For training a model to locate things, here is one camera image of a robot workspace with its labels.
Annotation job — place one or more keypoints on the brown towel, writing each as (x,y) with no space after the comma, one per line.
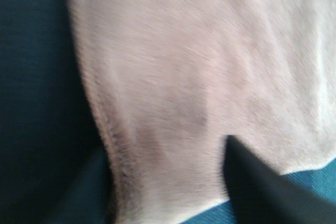
(168,79)

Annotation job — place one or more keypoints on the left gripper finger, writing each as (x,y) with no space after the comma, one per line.
(259,195)

